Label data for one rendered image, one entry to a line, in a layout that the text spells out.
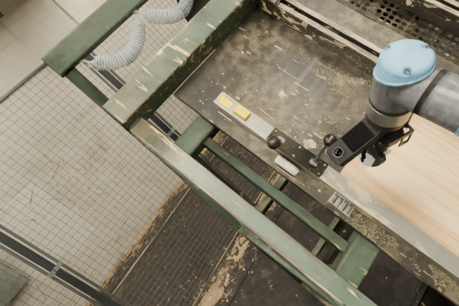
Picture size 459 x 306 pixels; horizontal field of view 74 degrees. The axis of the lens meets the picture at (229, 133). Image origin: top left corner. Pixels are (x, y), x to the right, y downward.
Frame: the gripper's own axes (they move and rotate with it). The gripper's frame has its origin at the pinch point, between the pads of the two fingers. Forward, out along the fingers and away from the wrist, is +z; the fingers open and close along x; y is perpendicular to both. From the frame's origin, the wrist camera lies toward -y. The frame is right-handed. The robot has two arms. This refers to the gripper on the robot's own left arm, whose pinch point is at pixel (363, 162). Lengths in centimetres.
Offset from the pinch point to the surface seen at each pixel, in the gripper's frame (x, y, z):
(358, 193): -1.5, 0.5, 20.0
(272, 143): 17.0, -15.6, 1.8
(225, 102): 42.3, -20.6, 7.3
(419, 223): -15.2, 11.3, 26.5
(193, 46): 61, -21, -4
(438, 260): -25.1, 8.6, 26.5
